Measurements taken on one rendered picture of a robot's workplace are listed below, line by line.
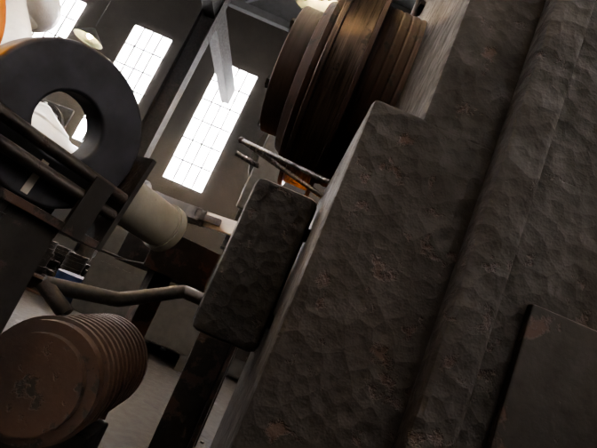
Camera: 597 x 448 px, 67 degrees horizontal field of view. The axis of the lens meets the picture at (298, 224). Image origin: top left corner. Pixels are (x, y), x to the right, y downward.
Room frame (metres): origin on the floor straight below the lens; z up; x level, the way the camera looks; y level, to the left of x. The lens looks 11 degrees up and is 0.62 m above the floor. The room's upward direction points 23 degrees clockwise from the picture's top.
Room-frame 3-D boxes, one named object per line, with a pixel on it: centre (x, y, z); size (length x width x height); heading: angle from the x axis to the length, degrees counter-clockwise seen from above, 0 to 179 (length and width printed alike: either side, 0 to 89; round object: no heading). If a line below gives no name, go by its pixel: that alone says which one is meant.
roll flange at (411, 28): (0.91, -0.04, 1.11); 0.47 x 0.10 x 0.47; 0
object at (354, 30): (0.91, 0.05, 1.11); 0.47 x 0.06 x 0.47; 0
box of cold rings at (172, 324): (3.66, 0.74, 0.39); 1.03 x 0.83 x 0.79; 94
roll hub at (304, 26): (0.91, 0.14, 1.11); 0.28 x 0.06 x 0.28; 0
